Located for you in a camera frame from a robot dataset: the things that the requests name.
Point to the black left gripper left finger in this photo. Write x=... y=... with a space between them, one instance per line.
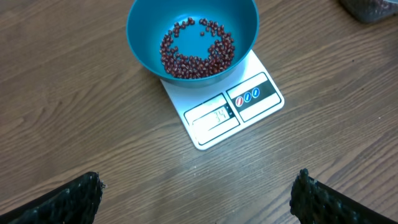
x=77 y=201

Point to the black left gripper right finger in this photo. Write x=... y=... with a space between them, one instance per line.
x=314 y=202

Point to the white digital kitchen scale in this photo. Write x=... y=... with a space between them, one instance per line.
x=214 y=113

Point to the red beans in bowl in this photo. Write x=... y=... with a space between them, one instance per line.
x=194 y=49

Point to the blue bowl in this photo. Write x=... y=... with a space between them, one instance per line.
x=149 y=21

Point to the clear plastic container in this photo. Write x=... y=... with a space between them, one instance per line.
x=369 y=11

